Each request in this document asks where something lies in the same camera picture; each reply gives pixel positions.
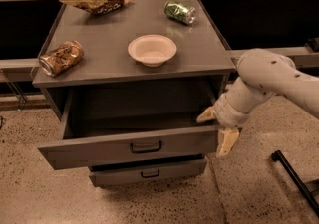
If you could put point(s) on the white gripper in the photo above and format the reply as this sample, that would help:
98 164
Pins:
228 113

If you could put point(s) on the grey top drawer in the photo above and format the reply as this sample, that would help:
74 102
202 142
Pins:
126 123

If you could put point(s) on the grey drawer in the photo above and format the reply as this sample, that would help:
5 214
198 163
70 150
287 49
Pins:
126 123
148 172

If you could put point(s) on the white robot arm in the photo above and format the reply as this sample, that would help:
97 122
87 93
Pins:
261 74

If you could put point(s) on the grey metal drawer cabinet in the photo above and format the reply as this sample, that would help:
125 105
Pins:
200 55

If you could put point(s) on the grey bottom drawer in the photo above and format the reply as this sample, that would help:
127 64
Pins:
148 172

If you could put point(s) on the black metal leg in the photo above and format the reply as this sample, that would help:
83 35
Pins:
309 190

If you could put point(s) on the white paper bowl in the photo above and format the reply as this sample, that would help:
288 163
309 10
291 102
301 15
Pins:
152 50

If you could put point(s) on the green soda can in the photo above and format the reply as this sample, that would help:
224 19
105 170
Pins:
180 12

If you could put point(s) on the brown crushed soda can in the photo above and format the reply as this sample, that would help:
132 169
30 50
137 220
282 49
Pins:
57 61

